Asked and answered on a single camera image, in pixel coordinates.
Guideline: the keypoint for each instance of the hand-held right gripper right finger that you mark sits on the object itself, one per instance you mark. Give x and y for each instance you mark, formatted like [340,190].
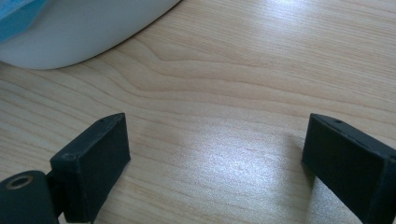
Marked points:
[351,161]

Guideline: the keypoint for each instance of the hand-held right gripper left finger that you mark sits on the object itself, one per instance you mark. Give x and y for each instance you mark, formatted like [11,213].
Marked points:
[91,168]

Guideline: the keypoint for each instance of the white lidded trash can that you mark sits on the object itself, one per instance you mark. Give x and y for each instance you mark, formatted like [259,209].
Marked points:
[93,34]

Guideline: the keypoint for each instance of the translucent plastic trash bag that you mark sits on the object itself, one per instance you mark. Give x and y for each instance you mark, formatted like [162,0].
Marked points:
[15,15]

